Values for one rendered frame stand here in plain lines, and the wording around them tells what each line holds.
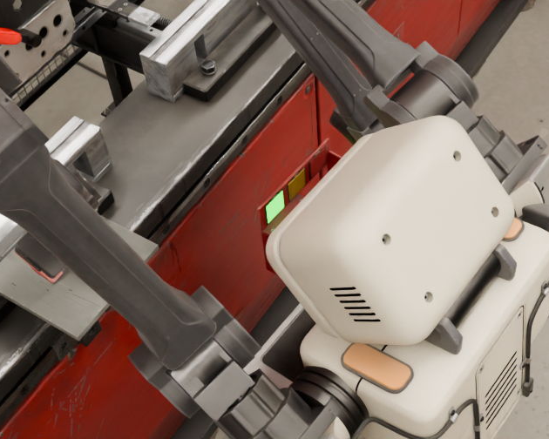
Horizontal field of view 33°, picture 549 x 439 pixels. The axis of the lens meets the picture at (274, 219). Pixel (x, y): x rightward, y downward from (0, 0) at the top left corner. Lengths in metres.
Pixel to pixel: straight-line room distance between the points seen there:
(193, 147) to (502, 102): 1.51
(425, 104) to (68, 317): 0.56
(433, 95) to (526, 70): 1.95
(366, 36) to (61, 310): 0.55
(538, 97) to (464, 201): 2.07
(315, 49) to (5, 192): 0.74
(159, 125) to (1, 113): 1.01
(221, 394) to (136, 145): 0.81
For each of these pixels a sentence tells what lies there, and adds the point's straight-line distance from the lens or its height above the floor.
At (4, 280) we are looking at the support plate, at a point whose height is 1.00.
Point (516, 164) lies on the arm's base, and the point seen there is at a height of 1.22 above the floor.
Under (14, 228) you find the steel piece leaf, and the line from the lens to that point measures 1.39.
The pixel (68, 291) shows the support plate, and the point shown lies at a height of 1.00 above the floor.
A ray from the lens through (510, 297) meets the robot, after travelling 0.99.
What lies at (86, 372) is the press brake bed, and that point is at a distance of 1.62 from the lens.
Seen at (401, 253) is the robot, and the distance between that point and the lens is 0.86.
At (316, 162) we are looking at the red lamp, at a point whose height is 0.82.
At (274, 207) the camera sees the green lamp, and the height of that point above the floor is 0.81.
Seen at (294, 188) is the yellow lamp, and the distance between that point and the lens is 1.63.
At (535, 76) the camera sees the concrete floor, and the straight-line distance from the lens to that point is 3.05.
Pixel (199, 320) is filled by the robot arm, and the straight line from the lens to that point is 0.87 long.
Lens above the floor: 2.05
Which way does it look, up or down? 51 degrees down
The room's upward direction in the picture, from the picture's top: 7 degrees counter-clockwise
